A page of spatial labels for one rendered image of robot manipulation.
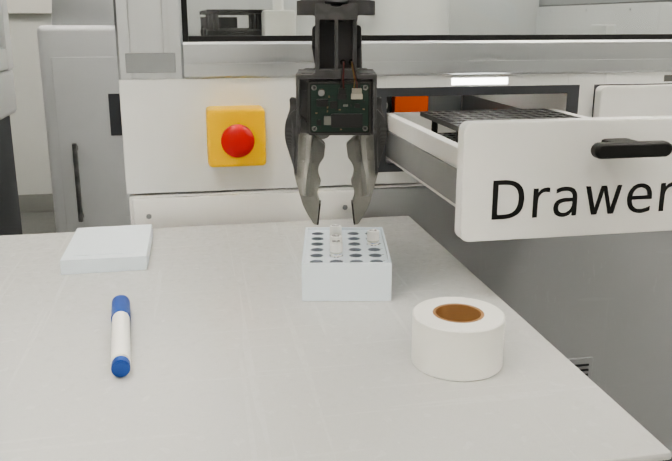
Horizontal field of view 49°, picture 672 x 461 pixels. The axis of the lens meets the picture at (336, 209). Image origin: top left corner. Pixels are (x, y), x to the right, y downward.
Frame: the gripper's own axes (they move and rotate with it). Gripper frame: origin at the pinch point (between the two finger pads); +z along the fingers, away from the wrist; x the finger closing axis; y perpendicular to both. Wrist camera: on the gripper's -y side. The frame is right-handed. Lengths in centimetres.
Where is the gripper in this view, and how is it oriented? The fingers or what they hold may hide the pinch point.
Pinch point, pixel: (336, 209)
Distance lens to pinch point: 74.1
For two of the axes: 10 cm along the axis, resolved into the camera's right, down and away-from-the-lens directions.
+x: 10.0, 0.0, 0.1
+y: 0.1, 2.5, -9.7
